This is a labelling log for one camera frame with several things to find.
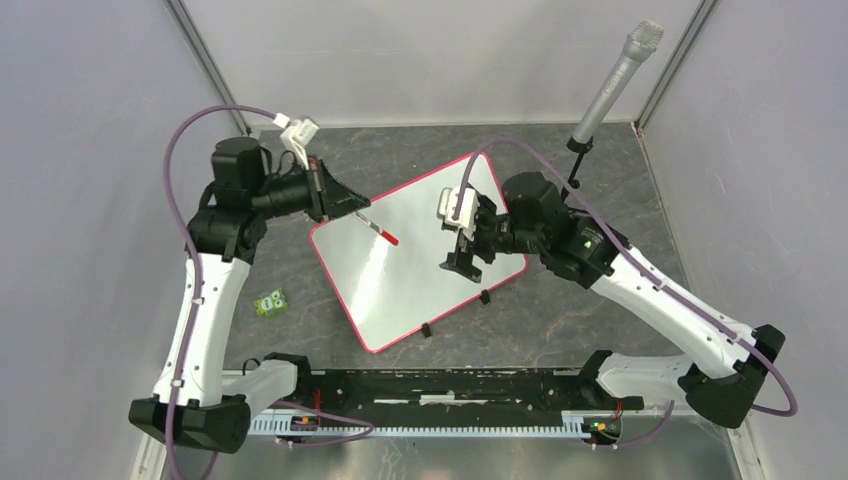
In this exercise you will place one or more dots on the white slotted cable duct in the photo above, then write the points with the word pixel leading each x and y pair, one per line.
pixel 284 425

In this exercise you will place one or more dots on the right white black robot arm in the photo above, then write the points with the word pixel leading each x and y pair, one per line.
pixel 722 363

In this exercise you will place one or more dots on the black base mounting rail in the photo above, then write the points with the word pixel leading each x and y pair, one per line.
pixel 465 397

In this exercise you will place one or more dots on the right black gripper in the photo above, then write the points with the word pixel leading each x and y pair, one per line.
pixel 461 259

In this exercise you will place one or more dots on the white board with pink rim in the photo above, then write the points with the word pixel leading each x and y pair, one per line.
pixel 389 291

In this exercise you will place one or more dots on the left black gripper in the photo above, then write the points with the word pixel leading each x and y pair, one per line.
pixel 327 197

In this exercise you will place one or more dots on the red capped whiteboard marker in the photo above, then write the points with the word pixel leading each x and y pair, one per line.
pixel 377 229

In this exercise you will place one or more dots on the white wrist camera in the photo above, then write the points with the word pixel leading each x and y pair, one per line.
pixel 457 208
pixel 296 135

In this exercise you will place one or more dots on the silver microphone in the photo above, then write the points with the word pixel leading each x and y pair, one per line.
pixel 639 45

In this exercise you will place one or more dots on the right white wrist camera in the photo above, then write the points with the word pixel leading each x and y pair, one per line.
pixel 457 208

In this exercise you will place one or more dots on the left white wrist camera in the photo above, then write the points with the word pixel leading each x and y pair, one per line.
pixel 296 135

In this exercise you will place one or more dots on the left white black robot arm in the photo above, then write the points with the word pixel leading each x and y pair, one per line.
pixel 191 405

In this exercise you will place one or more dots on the small green eraser toy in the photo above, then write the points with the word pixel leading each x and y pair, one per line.
pixel 272 303

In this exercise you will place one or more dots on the black microphone tripod stand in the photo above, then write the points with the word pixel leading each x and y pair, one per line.
pixel 581 149

